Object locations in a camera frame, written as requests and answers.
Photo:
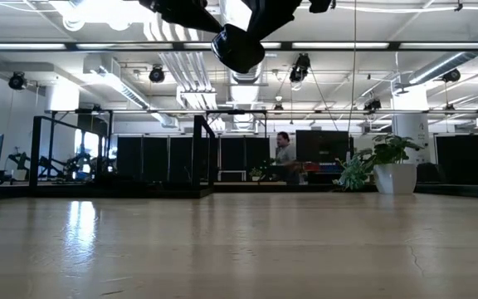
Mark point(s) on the green plant in white pot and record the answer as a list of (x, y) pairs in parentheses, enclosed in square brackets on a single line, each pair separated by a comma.
[(393, 178)]

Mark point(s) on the white ceiling air unit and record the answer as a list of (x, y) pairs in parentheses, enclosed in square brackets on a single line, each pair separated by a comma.
[(102, 66)]

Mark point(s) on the black background rig frame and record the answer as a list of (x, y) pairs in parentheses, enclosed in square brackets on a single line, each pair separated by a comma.
[(85, 111), (235, 111)]

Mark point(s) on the black office chair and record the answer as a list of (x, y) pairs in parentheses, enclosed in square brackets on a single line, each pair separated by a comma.
[(427, 172)]

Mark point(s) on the small black ceiling fixture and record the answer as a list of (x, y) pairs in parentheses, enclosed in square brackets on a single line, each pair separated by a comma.
[(458, 5)]

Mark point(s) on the person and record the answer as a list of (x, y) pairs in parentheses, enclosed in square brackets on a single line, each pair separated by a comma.
[(285, 154)]

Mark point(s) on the large black screen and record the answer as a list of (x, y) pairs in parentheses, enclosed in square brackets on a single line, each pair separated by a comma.
[(322, 145)]

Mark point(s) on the black ceiling spotlight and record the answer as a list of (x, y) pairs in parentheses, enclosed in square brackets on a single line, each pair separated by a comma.
[(17, 81), (300, 68), (156, 74), (372, 105), (451, 76)]

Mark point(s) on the long black light bar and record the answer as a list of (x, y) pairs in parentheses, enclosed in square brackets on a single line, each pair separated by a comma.
[(177, 46)]

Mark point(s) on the small background plant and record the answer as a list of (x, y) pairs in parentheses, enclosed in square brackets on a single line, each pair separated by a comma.
[(256, 172)]

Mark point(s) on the silver spiral air duct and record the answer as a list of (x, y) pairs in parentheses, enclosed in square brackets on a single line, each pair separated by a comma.
[(239, 10), (438, 68)]

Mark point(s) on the white round column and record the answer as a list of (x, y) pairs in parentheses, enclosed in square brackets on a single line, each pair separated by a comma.
[(413, 124)]

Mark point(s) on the black background robot arm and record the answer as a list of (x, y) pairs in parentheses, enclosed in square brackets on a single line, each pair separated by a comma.
[(48, 164)]

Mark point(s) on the black mesh tray rack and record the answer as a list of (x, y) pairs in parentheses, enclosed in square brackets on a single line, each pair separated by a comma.
[(114, 193)]

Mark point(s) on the small black ceiling lamp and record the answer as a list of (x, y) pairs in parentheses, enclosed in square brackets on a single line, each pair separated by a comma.
[(449, 108), (278, 108)]

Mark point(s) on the red box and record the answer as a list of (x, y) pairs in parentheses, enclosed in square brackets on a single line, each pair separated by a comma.
[(320, 167)]

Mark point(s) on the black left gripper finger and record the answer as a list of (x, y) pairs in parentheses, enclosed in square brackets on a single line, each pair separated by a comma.
[(274, 12), (181, 10)]

